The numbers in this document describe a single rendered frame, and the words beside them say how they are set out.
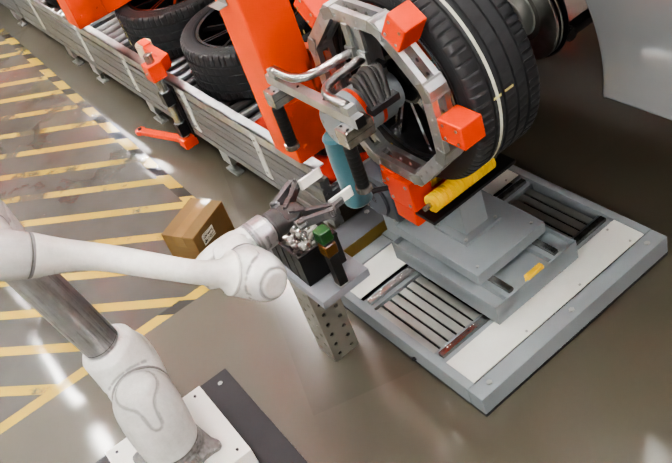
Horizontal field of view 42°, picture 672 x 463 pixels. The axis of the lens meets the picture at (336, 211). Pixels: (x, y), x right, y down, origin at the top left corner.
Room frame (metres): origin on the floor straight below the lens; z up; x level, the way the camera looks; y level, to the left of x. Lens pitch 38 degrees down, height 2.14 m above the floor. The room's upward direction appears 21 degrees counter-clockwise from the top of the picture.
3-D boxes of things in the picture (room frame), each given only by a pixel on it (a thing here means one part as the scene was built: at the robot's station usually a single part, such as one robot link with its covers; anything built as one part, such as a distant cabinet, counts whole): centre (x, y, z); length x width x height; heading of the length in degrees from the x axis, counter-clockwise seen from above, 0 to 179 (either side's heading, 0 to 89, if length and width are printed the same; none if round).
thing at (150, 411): (1.54, 0.61, 0.56); 0.18 x 0.16 x 0.22; 16
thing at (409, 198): (2.10, -0.27, 0.48); 0.16 x 0.12 x 0.17; 114
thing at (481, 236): (2.15, -0.39, 0.32); 0.40 x 0.30 x 0.28; 24
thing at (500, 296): (2.11, -0.41, 0.13); 0.50 x 0.36 x 0.10; 24
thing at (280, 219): (1.73, 0.13, 0.83); 0.09 x 0.08 x 0.07; 114
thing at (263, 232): (1.70, 0.19, 0.83); 0.09 x 0.06 x 0.09; 24
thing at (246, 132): (3.64, 0.50, 0.28); 2.47 x 0.09 x 0.22; 24
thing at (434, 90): (2.08, -0.23, 0.85); 0.54 x 0.07 x 0.54; 24
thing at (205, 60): (3.64, 0.06, 0.39); 0.66 x 0.66 x 0.24
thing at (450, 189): (2.01, -0.37, 0.51); 0.29 x 0.06 x 0.06; 114
